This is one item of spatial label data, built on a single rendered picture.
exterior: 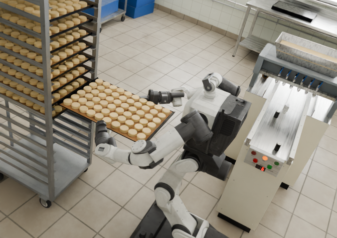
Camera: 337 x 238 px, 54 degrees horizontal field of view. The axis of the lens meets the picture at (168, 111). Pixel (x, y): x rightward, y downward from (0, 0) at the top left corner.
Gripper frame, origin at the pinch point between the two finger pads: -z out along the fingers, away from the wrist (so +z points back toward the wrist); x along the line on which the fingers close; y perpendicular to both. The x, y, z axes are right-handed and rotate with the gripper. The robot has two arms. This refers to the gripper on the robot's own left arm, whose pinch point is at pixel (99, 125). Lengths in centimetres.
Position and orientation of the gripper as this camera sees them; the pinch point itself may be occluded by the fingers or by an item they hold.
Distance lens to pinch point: 193.1
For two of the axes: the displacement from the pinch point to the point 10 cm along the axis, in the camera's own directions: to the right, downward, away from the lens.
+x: 1.9, -8.0, -5.8
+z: 3.1, 6.0, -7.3
